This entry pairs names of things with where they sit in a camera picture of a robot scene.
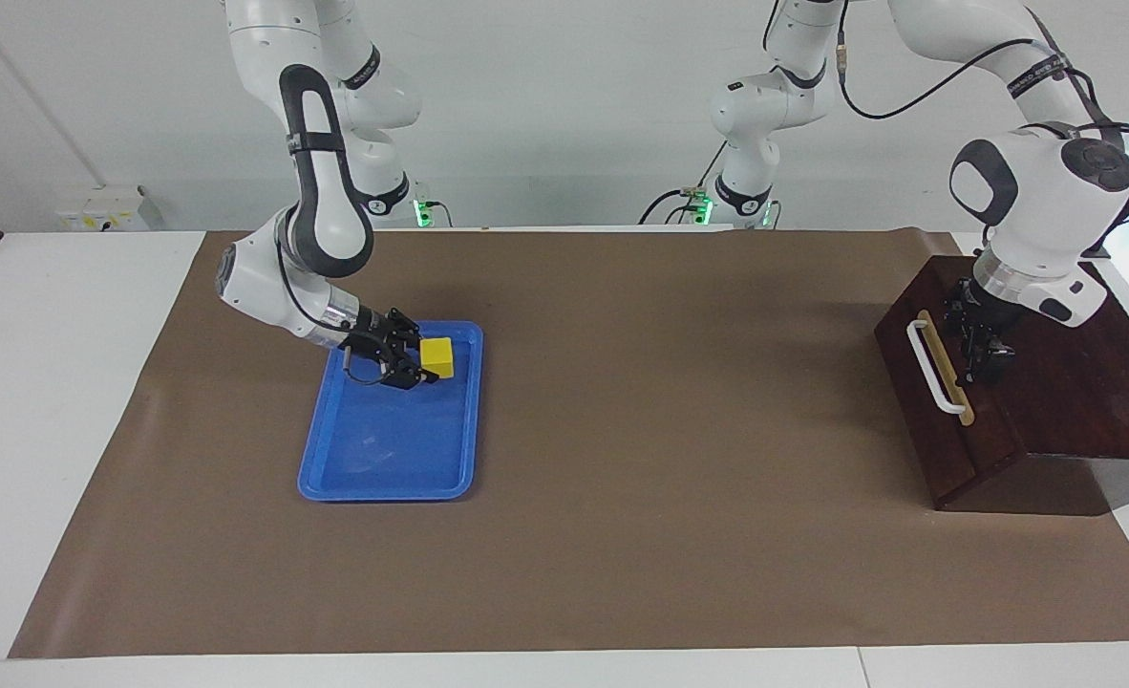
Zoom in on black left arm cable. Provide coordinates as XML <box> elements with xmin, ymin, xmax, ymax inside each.
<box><xmin>837</xmin><ymin>0</ymin><xmax>1129</xmax><ymax>135</ymax></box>

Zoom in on black left base cable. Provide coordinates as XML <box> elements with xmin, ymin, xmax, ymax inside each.
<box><xmin>638</xmin><ymin>141</ymin><xmax>731</xmax><ymax>227</ymax></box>

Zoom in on yellow cube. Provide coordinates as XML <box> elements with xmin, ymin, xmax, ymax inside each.
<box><xmin>419</xmin><ymin>337</ymin><xmax>456</xmax><ymax>380</ymax></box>

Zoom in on white wall outlet box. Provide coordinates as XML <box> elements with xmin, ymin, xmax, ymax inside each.
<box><xmin>55</xmin><ymin>185</ymin><xmax>151</xmax><ymax>233</ymax></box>

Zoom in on dark wooden drawer cabinet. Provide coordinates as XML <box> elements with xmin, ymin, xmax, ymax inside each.
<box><xmin>926</xmin><ymin>253</ymin><xmax>1129</xmax><ymax>517</ymax></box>

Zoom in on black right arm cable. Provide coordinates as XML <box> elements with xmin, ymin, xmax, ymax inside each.
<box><xmin>341</xmin><ymin>344</ymin><xmax>386</xmax><ymax>386</ymax></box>

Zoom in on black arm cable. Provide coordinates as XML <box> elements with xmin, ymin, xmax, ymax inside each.
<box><xmin>837</xmin><ymin>0</ymin><xmax>1129</xmax><ymax>135</ymax></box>
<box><xmin>341</xmin><ymin>344</ymin><xmax>386</xmax><ymax>386</ymax></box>

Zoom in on brown paper table mat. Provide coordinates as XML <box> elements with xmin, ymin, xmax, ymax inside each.
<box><xmin>8</xmin><ymin>227</ymin><xmax>1129</xmax><ymax>660</ymax></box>

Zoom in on blue plastic tray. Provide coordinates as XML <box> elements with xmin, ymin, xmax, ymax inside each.
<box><xmin>297</xmin><ymin>320</ymin><xmax>484</xmax><ymax>504</ymax></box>

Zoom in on wooden drawer with white handle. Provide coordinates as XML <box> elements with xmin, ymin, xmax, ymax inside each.
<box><xmin>874</xmin><ymin>256</ymin><xmax>1027</xmax><ymax>510</ymax></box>

